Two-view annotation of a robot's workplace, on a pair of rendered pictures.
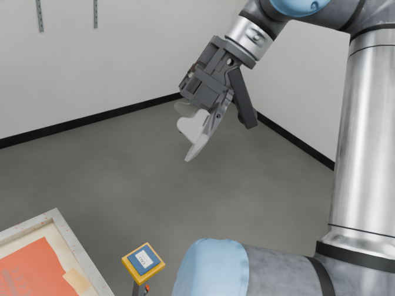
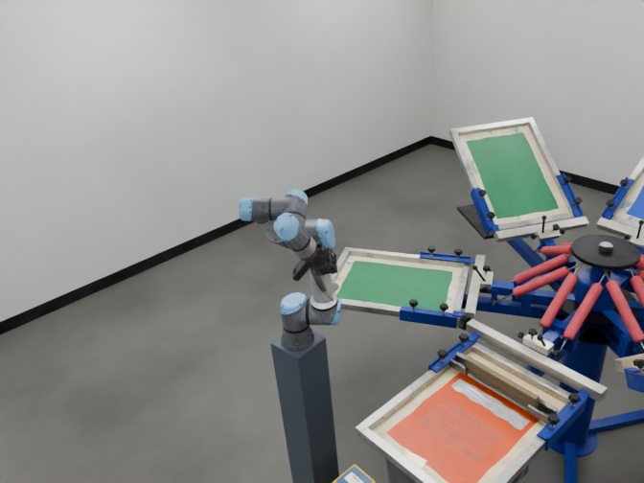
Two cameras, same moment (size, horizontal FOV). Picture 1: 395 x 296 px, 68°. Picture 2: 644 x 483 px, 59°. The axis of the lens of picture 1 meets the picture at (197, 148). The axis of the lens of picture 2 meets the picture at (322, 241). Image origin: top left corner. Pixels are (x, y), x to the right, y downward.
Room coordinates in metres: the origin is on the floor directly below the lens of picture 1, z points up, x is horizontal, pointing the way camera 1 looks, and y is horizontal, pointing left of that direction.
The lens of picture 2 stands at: (2.04, 0.41, 2.87)
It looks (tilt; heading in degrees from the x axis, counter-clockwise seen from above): 30 degrees down; 194
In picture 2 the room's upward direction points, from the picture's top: 5 degrees counter-clockwise
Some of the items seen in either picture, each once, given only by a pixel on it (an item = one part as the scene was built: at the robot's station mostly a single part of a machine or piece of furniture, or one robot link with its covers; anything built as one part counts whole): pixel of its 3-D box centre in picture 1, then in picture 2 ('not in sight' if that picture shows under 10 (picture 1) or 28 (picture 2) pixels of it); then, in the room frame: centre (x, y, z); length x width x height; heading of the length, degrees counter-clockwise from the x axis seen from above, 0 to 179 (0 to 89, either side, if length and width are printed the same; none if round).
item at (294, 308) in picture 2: not in sight; (295, 310); (0.11, -0.22, 1.37); 0.13 x 0.12 x 0.14; 95
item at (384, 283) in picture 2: not in sight; (421, 273); (-0.69, 0.28, 1.05); 1.08 x 0.61 x 0.23; 82
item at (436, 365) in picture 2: not in sight; (452, 357); (-0.10, 0.46, 0.98); 0.30 x 0.05 x 0.07; 142
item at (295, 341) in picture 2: not in sight; (296, 332); (0.11, -0.23, 1.25); 0.15 x 0.15 x 0.10
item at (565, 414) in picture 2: not in sight; (562, 421); (0.24, 0.90, 0.98); 0.30 x 0.05 x 0.07; 142
